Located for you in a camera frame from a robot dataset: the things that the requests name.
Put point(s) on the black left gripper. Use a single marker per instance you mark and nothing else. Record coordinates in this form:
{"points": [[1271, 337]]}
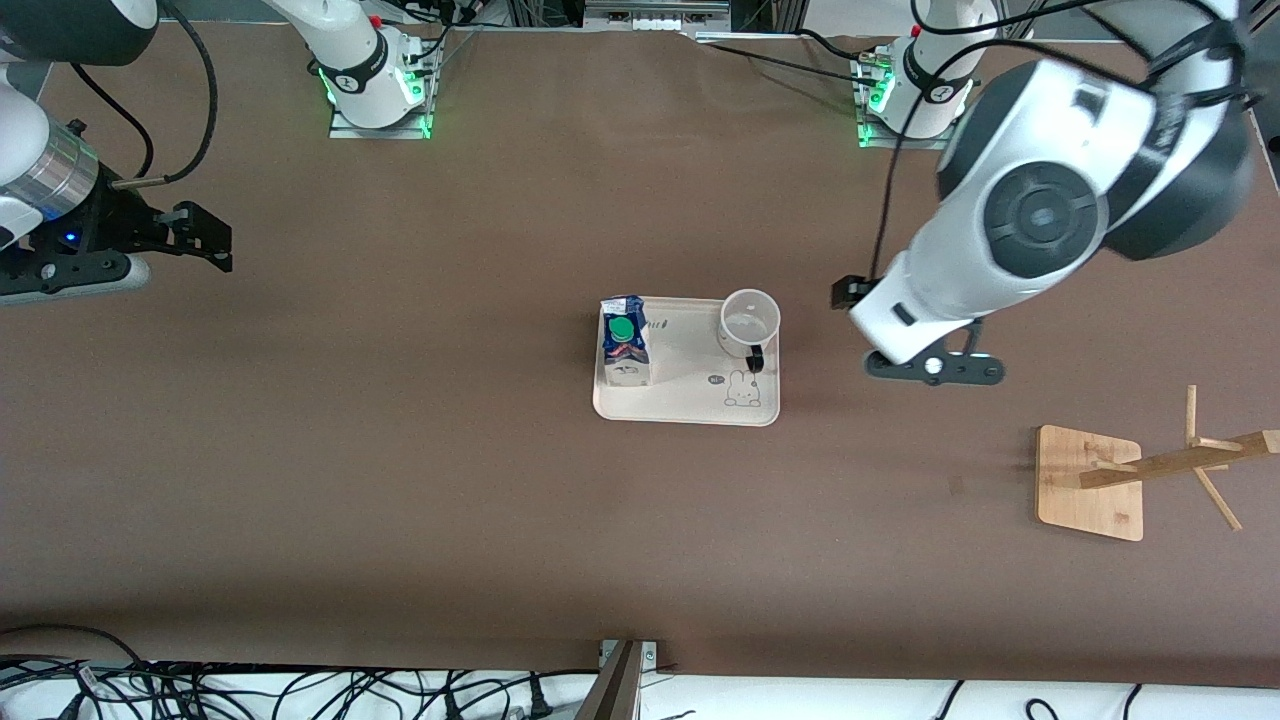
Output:
{"points": [[848, 292]]}

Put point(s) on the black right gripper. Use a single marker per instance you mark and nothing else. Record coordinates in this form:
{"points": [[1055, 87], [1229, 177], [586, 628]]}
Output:
{"points": [[108, 227]]}

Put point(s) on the blue white milk carton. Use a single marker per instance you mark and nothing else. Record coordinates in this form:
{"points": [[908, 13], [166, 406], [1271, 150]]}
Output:
{"points": [[625, 350]]}

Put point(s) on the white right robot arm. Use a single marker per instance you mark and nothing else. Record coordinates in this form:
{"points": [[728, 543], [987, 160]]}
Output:
{"points": [[350, 70]]}

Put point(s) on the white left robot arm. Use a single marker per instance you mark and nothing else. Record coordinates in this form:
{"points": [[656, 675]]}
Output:
{"points": [[1040, 215]]}

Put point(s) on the cream tray with rabbit print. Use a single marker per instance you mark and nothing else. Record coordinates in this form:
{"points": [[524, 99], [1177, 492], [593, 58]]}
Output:
{"points": [[700, 390]]}

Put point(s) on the wooden mug stand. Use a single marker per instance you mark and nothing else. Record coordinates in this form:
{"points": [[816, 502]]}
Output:
{"points": [[1080, 490]]}

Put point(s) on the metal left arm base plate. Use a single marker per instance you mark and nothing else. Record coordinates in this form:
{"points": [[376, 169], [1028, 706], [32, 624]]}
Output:
{"points": [[875, 140]]}

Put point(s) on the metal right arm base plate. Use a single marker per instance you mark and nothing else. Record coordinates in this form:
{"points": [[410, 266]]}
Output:
{"points": [[345, 131]]}

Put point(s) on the small metal edge bracket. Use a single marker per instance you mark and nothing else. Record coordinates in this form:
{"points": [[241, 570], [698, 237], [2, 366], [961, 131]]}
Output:
{"points": [[650, 655]]}

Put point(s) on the dark camera mast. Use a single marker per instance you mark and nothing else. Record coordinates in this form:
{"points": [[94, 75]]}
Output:
{"points": [[615, 695]]}

